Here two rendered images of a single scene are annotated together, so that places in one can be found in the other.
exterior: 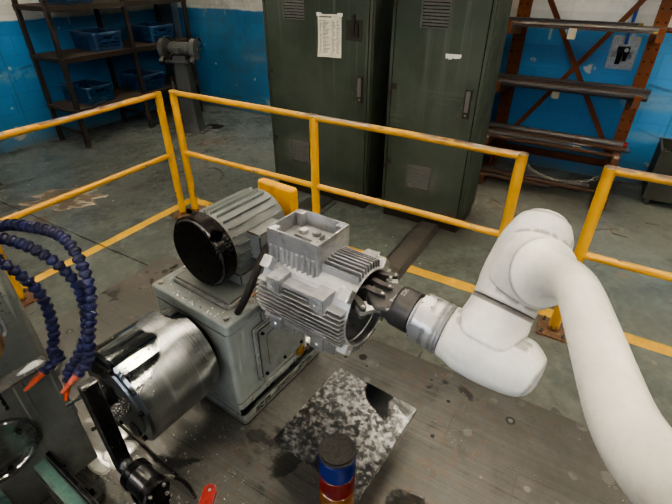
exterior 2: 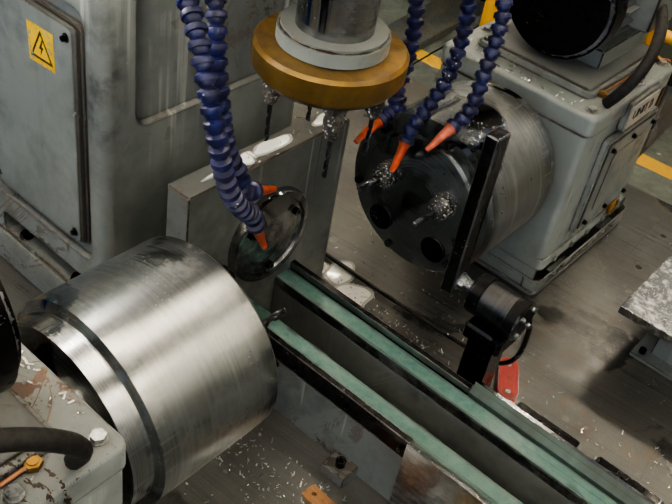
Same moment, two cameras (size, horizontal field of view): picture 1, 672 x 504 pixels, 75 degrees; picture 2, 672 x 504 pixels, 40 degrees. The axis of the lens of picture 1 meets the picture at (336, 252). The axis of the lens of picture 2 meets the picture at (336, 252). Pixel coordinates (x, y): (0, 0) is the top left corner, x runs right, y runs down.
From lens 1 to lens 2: 76 cm
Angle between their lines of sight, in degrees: 7
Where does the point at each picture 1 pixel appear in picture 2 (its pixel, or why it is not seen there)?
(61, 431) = (313, 235)
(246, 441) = (538, 318)
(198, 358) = (545, 160)
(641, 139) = not seen: outside the picture
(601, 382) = not seen: outside the picture
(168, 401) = (509, 210)
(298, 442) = (659, 317)
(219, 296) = (570, 77)
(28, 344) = not seen: hidden behind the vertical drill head
